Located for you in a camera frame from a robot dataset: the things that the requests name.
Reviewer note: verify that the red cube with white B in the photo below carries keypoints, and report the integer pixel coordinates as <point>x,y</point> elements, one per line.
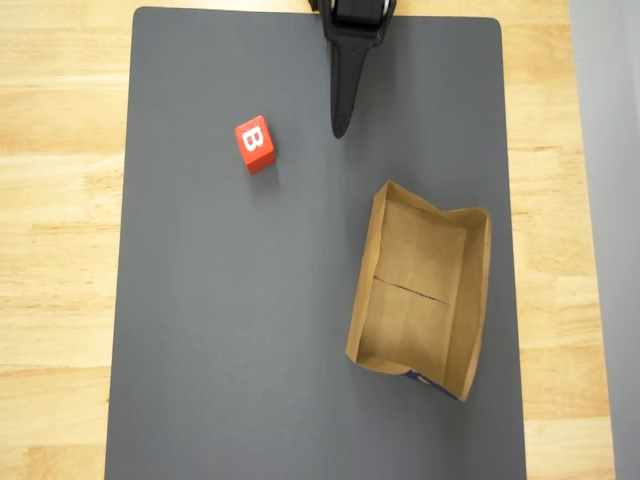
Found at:
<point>254,142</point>

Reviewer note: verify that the dark grey rectangular mat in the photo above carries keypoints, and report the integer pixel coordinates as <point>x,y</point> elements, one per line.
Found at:
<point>225,300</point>

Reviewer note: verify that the brown paper box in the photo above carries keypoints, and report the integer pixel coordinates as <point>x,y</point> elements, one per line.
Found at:
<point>415,300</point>

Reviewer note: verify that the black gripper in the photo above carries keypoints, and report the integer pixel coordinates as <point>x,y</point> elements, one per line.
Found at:
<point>351,37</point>

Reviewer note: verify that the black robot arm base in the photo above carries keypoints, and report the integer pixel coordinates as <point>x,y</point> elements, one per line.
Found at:
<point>313,4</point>

